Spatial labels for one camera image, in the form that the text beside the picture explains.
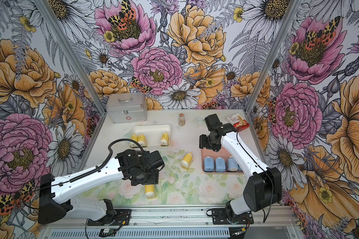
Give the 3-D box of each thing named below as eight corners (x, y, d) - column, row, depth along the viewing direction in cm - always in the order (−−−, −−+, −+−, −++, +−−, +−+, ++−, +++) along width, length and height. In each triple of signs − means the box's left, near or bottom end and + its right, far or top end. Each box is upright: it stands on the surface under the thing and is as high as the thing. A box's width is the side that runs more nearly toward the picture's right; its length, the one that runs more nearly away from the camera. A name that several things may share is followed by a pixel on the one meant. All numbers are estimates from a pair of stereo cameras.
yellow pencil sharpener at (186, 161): (180, 168, 93) (180, 162, 87) (185, 157, 98) (186, 150, 92) (188, 171, 92) (188, 165, 86) (193, 159, 97) (193, 153, 91)
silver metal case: (111, 123, 116) (103, 108, 104) (118, 107, 128) (111, 92, 116) (145, 123, 116) (141, 108, 104) (149, 107, 128) (145, 92, 116)
